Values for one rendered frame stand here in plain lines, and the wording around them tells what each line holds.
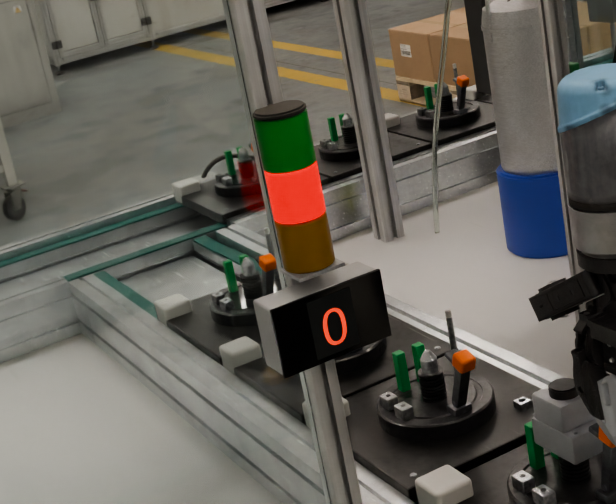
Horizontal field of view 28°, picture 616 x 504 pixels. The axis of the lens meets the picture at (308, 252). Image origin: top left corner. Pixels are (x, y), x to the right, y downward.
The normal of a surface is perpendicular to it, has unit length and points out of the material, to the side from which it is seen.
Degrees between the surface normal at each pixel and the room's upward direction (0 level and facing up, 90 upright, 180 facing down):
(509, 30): 90
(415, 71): 90
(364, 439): 0
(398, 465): 0
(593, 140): 83
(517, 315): 0
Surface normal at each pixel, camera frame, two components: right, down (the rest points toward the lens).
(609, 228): -0.25, 0.38
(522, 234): -0.66, 0.37
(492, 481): -0.18, -0.92
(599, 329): -0.86, 0.32
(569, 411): 0.48, 0.22
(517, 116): -0.50, 0.38
